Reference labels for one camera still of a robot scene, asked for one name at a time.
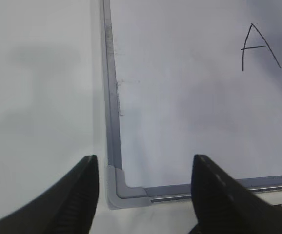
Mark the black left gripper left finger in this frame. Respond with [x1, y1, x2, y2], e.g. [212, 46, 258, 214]
[0, 155, 99, 234]

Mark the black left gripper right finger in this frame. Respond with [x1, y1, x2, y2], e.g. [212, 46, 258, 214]
[191, 155, 282, 234]

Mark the white whiteboard with grey frame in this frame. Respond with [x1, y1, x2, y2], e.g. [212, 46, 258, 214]
[100, 0, 282, 209]

